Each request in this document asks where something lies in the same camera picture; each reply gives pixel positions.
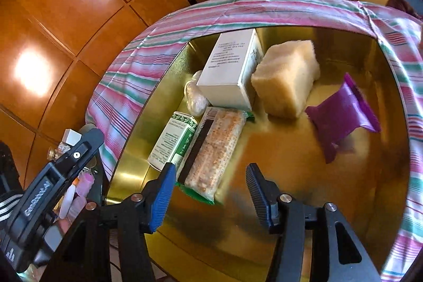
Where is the clear packet of orange biscuits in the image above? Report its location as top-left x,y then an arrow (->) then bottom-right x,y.
175,106 -> 255,206

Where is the gold metal tin box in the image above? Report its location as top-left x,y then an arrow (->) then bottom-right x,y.
104,26 -> 412,282

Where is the person's left forearm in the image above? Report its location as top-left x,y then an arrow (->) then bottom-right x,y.
0,141 -> 25,226

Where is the pink green striped tablecloth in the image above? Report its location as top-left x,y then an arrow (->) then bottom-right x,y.
85,0 -> 423,282

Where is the small white box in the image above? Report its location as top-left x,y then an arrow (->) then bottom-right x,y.
64,129 -> 82,146

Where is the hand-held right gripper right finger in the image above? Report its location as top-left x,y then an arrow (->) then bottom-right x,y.
245,163 -> 380,282

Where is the yellow sponge block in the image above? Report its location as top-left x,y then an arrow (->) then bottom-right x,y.
250,39 -> 321,119

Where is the plastic white ball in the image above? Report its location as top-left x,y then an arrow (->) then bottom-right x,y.
183,70 -> 209,117

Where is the dark red cloth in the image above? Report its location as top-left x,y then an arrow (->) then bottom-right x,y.
387,0 -> 423,20

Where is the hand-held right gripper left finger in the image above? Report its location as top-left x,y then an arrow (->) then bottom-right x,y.
40,162 -> 177,282

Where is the glass bottle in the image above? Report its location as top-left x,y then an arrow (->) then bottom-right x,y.
48,143 -> 67,164

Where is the wooden panel cabinet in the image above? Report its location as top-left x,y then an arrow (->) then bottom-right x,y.
0,0 -> 219,190

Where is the purple snack packet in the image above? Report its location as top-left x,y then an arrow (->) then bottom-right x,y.
304,72 -> 381,164

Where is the tall white carton box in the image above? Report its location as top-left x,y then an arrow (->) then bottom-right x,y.
196,28 -> 265,111

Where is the green white carton box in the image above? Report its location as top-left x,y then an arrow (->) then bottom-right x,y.
148,111 -> 198,172

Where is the pink roller pack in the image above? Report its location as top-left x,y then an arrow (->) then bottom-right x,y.
75,171 -> 96,197

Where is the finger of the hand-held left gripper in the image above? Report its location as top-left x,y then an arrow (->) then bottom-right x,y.
51,128 -> 104,185

